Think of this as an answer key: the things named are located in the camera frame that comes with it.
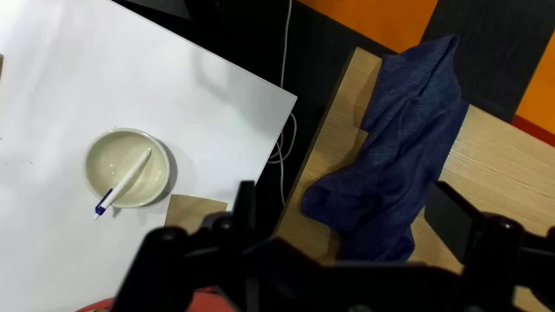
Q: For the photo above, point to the dark blue cloth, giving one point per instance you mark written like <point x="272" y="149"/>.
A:
<point x="405" y="149"/>

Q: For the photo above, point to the square brown paper sheet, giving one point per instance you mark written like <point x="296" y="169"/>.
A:
<point x="192" y="209"/>

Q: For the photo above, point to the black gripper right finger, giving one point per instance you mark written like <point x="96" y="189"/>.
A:
<point x="454" y="218"/>

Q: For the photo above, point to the pale green ceramic bowl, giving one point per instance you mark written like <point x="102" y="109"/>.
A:
<point x="114" y="157"/>

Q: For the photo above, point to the red cloth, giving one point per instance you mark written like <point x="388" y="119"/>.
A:
<point x="209" y="303"/>

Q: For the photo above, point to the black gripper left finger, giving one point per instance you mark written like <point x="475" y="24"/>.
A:
<point x="244" y="204"/>

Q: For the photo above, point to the white marker with blue cap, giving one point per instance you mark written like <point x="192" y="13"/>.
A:
<point x="131" y="175"/>

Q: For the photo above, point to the light wooden table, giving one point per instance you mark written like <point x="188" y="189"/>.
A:
<point x="509" y="166"/>

